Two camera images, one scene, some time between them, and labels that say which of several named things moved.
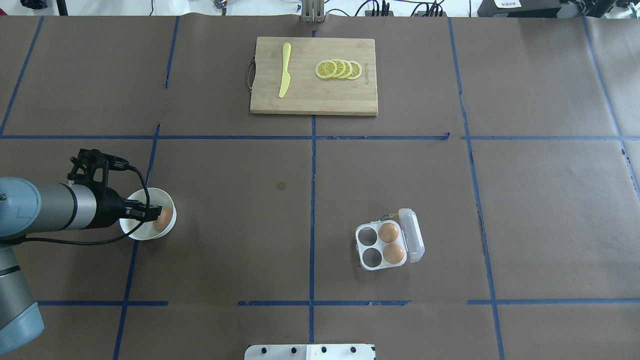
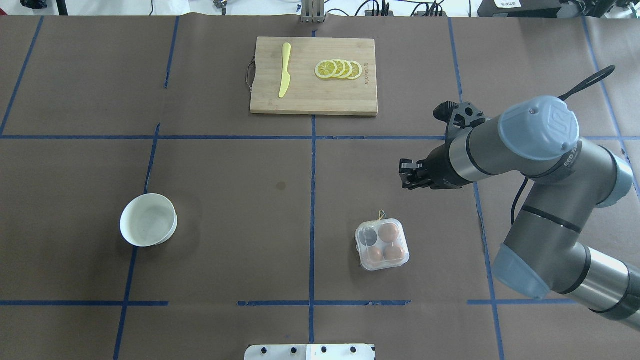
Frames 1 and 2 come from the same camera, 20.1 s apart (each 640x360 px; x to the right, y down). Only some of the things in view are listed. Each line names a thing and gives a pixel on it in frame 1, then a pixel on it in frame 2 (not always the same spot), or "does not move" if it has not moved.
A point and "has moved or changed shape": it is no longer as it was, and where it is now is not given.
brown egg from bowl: [164, 220] -> [375, 256]
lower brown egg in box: [393, 253] does not move
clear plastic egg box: [370, 247] has moved or changed shape
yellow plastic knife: [286, 78] does not move
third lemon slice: [348, 69] does not move
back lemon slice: [356, 70] does not move
